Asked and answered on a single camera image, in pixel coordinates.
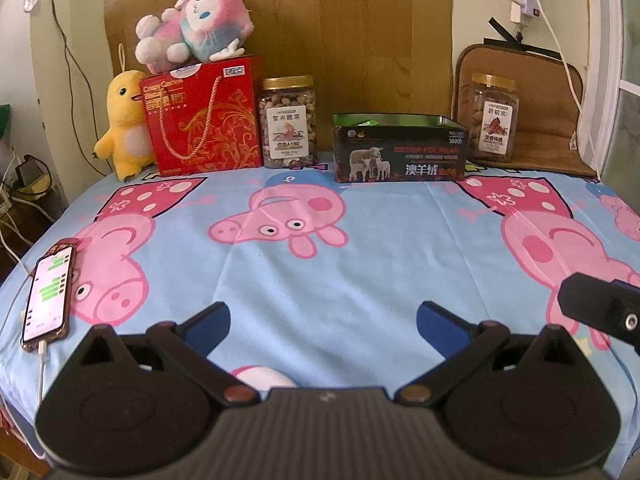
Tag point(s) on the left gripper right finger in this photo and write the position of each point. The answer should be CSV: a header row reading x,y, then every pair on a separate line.
x,y
487,364

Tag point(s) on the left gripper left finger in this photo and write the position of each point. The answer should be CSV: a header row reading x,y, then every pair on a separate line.
x,y
166,365

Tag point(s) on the green snack packet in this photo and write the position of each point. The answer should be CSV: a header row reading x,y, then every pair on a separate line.
x,y
367,123

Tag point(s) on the smartphone in red case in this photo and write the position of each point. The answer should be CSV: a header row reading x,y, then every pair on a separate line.
x,y
48,303

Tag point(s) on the Peppa Pig blue tablecloth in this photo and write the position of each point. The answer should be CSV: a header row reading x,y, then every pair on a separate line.
x,y
323,279

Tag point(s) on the yellow duck plush toy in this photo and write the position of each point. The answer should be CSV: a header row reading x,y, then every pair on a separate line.
x,y
127,141

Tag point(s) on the pecan jar gold lid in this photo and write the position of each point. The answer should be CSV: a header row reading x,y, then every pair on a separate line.
x,y
494,117

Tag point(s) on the black open tin box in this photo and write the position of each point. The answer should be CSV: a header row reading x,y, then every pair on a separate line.
x,y
404,147

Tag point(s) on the red gift bag box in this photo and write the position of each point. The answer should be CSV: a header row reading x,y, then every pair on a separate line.
x,y
203,117

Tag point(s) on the nut jar gold lid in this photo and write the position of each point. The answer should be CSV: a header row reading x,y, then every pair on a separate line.
x,y
288,122

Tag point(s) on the pink blue plush toy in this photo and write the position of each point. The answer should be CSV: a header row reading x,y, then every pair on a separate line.
x,y
192,30

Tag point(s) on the wooden board panel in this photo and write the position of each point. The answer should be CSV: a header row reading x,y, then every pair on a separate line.
x,y
382,56

